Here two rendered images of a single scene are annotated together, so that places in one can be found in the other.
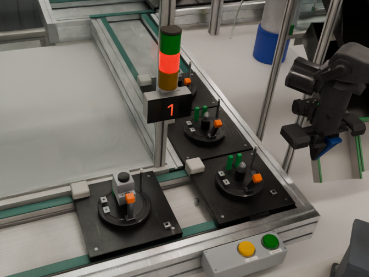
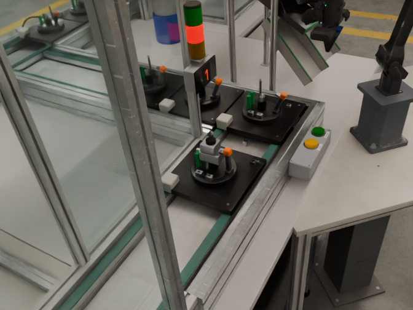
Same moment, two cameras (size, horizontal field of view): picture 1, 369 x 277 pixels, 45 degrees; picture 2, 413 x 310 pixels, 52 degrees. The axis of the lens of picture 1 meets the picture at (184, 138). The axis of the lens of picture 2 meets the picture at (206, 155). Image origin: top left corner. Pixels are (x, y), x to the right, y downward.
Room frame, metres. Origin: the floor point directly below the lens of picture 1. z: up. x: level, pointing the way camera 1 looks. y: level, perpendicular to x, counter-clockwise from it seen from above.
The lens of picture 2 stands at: (-0.03, 0.64, 1.83)
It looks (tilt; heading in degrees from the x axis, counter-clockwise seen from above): 40 degrees down; 329
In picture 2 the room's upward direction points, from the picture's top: 6 degrees counter-clockwise
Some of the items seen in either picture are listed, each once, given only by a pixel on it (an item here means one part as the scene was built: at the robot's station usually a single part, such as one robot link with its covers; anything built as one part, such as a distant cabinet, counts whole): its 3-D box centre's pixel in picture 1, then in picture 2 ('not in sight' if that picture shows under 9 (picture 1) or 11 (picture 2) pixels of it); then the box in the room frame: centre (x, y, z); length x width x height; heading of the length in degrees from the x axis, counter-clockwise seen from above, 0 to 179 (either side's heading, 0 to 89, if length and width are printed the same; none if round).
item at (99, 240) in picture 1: (124, 211); (214, 174); (0.78, 0.14, 0.96); 0.24 x 0.24 x 0.02; 26
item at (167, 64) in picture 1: (169, 59); (194, 31); (0.95, 0.06, 1.33); 0.05 x 0.05 x 0.05
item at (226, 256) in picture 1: (244, 256); (310, 151); (0.69, -0.18, 0.93); 0.21 x 0.07 x 0.06; 116
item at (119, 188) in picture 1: (122, 182); (208, 147); (0.79, 0.15, 1.06); 0.08 x 0.04 x 0.07; 26
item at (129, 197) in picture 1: (129, 204); (225, 158); (0.74, 0.12, 1.04); 0.04 x 0.02 x 0.08; 26
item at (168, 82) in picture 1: (168, 77); (196, 48); (0.95, 0.06, 1.28); 0.05 x 0.05 x 0.05
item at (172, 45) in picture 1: (170, 40); (193, 14); (0.95, 0.06, 1.38); 0.05 x 0.05 x 0.05
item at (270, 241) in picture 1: (269, 242); (318, 132); (0.72, -0.25, 0.96); 0.04 x 0.04 x 0.02
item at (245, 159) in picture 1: (240, 172); (261, 103); (0.92, -0.17, 1.01); 0.24 x 0.24 x 0.13; 26
